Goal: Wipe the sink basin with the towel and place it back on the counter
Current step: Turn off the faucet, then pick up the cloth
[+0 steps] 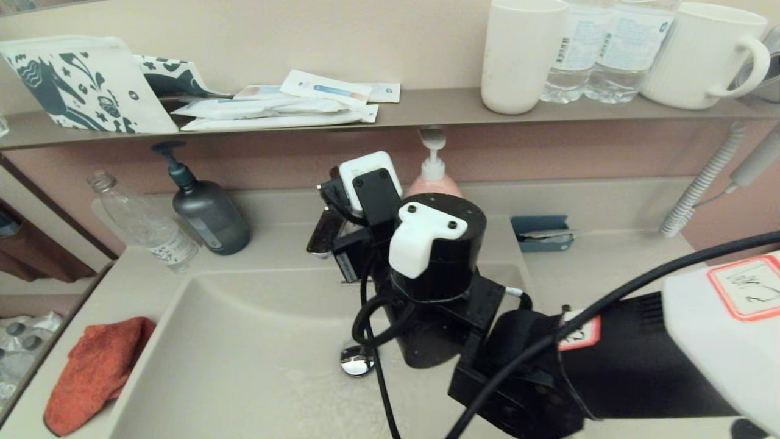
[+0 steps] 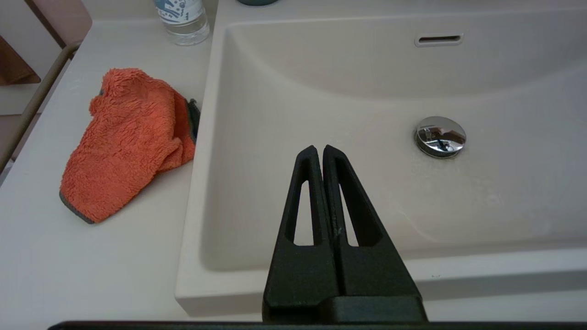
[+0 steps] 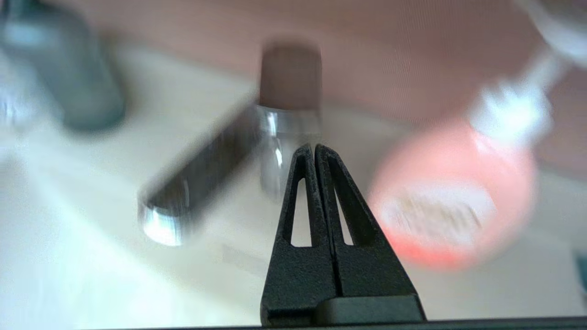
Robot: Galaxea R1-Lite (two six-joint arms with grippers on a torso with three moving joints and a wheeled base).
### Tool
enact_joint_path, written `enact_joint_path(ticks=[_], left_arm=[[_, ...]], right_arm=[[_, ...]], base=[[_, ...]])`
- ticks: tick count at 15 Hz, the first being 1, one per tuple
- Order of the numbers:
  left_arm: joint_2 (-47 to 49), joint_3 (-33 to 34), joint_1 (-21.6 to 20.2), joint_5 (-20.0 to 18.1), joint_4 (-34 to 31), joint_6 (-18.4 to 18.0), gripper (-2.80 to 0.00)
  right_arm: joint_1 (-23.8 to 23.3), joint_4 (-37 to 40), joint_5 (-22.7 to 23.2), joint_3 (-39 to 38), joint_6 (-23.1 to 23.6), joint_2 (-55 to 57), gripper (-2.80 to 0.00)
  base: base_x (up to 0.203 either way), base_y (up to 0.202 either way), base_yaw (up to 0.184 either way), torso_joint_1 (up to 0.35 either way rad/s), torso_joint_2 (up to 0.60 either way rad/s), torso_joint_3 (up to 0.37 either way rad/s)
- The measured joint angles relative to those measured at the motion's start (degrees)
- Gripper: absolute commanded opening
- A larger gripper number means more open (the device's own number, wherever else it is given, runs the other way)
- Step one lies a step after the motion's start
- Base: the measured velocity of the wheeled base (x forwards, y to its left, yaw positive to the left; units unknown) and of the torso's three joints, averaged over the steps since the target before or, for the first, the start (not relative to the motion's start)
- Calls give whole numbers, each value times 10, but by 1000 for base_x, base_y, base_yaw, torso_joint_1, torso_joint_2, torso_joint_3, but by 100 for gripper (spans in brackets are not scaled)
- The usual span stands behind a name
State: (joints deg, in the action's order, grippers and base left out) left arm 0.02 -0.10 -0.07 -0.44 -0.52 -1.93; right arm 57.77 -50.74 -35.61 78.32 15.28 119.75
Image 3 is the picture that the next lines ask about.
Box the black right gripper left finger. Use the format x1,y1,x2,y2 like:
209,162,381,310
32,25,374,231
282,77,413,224
260,143,341,326

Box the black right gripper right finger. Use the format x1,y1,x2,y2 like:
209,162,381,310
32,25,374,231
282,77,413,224
315,144,420,298

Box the chrome sink faucet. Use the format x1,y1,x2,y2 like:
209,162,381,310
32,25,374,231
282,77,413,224
138,41,322,248

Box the pink soap pump bottle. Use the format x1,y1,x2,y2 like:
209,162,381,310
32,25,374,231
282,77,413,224
367,0,587,272

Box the dark grey pump bottle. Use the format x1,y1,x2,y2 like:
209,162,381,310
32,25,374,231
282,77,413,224
0,0,127,132

